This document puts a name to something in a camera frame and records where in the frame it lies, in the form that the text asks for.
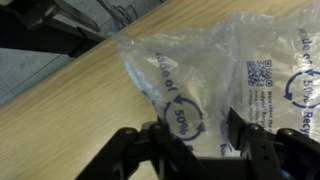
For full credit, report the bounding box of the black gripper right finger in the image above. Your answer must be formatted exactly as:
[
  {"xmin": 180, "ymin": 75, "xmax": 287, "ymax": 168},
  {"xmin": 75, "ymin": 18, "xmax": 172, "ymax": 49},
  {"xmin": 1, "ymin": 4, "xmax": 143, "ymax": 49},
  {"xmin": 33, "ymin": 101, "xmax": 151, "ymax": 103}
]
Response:
[{"xmin": 227, "ymin": 109, "xmax": 320, "ymax": 180}]

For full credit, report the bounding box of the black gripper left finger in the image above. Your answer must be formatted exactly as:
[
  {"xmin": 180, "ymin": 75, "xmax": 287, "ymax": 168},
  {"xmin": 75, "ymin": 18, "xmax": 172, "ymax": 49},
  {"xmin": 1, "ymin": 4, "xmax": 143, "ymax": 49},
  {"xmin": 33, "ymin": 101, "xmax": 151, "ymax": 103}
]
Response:
[{"xmin": 74, "ymin": 116, "xmax": 214, "ymax": 180}]

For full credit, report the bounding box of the large clear air pillow plastic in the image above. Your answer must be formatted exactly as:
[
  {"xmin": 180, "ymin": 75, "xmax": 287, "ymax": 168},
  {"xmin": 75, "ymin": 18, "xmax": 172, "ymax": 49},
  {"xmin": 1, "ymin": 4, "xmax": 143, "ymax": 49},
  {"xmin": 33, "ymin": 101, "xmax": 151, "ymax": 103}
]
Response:
[{"xmin": 114, "ymin": 2, "xmax": 320, "ymax": 157}]

